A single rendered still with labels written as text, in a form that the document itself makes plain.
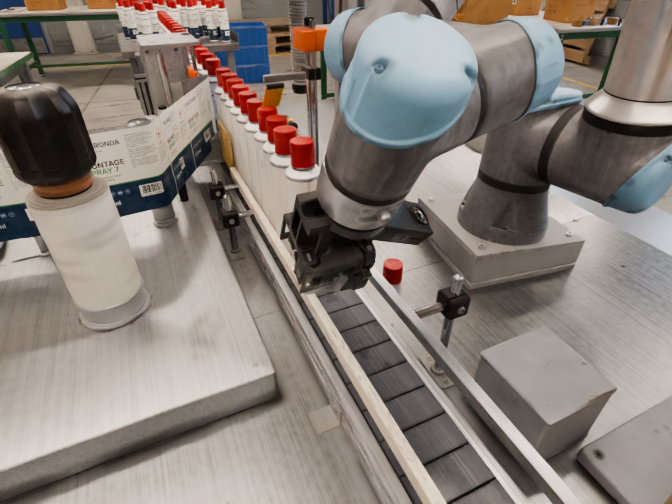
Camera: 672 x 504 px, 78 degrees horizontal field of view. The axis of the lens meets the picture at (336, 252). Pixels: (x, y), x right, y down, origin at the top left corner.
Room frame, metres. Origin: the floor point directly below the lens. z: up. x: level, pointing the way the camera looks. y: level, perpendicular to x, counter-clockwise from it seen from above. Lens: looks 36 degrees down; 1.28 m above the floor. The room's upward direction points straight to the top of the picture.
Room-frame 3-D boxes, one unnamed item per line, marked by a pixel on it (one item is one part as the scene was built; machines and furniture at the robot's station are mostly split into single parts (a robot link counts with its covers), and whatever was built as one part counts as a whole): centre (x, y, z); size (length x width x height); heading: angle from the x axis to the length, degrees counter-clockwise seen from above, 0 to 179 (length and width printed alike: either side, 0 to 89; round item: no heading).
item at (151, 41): (0.96, 0.35, 1.14); 0.14 x 0.11 x 0.01; 25
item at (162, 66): (0.96, 0.35, 1.01); 0.14 x 0.13 x 0.26; 25
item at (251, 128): (0.72, 0.13, 0.98); 0.05 x 0.05 x 0.20
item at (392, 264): (0.55, -0.10, 0.85); 0.03 x 0.03 x 0.03
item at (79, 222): (0.43, 0.31, 1.03); 0.09 x 0.09 x 0.30
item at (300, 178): (0.53, 0.04, 0.98); 0.05 x 0.05 x 0.20
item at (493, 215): (0.63, -0.30, 0.94); 0.15 x 0.15 x 0.10
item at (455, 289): (0.35, -0.12, 0.91); 0.07 x 0.03 x 0.16; 115
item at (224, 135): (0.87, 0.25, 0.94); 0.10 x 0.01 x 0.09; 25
